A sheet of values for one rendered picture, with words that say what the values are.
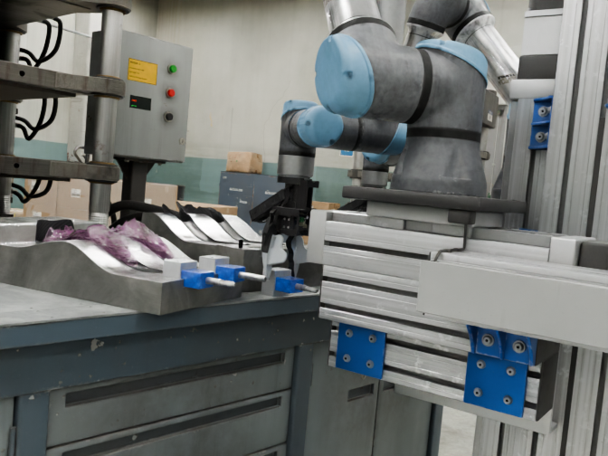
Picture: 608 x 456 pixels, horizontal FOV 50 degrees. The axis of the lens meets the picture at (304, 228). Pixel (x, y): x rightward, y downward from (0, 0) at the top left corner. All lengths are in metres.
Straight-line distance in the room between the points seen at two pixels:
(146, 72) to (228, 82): 7.62
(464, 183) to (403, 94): 0.16
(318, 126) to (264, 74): 8.30
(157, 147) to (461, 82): 1.41
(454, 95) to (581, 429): 0.57
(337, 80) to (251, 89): 8.60
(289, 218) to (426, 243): 0.39
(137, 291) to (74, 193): 4.59
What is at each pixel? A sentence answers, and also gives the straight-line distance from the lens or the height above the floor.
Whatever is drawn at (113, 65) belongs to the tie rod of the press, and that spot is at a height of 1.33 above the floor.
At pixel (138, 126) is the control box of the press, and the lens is 2.21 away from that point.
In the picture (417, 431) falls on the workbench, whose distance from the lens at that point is 2.04.
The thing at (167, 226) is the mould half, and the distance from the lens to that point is 1.55.
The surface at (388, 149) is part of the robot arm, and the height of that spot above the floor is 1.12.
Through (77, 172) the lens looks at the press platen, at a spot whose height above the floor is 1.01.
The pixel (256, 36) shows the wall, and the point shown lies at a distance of 9.69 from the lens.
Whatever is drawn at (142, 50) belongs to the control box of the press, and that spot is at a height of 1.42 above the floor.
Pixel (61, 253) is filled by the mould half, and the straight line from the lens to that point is 1.23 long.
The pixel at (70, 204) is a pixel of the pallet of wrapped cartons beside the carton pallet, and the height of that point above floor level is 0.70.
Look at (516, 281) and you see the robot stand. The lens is 0.83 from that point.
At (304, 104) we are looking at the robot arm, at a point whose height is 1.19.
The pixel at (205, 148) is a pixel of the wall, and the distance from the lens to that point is 9.95.
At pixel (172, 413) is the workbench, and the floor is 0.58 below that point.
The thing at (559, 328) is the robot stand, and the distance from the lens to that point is 0.83.
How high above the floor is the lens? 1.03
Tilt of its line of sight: 4 degrees down
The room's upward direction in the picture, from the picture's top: 5 degrees clockwise
